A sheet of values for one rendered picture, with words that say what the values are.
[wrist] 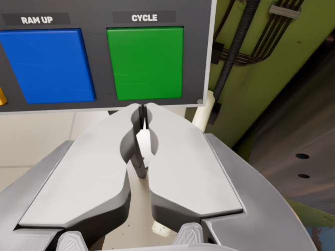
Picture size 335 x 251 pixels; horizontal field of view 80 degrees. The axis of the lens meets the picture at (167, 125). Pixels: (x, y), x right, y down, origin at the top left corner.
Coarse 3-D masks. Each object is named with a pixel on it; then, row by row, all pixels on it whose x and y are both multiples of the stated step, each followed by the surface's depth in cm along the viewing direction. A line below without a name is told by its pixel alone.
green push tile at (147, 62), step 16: (112, 32) 19; (128, 32) 19; (144, 32) 19; (160, 32) 19; (176, 32) 20; (112, 48) 20; (128, 48) 20; (144, 48) 20; (160, 48) 20; (176, 48) 20; (112, 64) 21; (128, 64) 21; (144, 64) 21; (160, 64) 21; (176, 64) 21; (128, 80) 22; (144, 80) 22; (160, 80) 22; (176, 80) 22; (128, 96) 23; (144, 96) 23; (160, 96) 23; (176, 96) 23
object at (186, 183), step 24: (168, 120) 10; (168, 144) 8; (192, 144) 8; (168, 168) 7; (192, 168) 7; (216, 168) 7; (168, 192) 6; (192, 192) 6; (216, 192) 6; (168, 216) 7; (192, 216) 6; (216, 216) 6
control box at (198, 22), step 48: (0, 0) 18; (48, 0) 18; (96, 0) 18; (144, 0) 19; (192, 0) 19; (0, 48) 20; (96, 48) 21; (192, 48) 21; (96, 96) 23; (192, 96) 24
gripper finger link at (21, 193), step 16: (64, 144) 8; (48, 160) 8; (32, 176) 7; (48, 176) 7; (0, 192) 6; (16, 192) 6; (32, 192) 6; (0, 208) 6; (16, 208) 6; (0, 224) 5; (16, 224) 5; (0, 240) 5; (16, 240) 5; (32, 240) 5; (48, 240) 5
